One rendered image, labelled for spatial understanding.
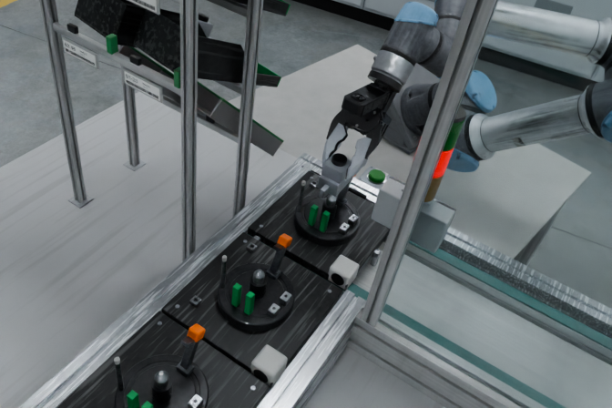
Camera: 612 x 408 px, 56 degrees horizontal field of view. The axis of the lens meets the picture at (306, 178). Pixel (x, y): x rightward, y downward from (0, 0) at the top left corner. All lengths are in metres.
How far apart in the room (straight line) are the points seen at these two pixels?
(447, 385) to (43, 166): 1.05
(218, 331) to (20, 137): 2.19
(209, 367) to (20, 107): 2.46
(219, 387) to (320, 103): 1.04
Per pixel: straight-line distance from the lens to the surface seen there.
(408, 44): 1.14
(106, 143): 1.59
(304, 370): 1.03
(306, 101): 1.79
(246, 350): 1.03
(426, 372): 1.12
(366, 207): 1.29
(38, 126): 3.14
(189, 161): 1.04
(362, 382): 1.15
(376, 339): 1.12
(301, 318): 1.07
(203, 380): 0.97
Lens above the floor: 1.84
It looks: 41 degrees down
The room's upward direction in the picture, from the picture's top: 10 degrees clockwise
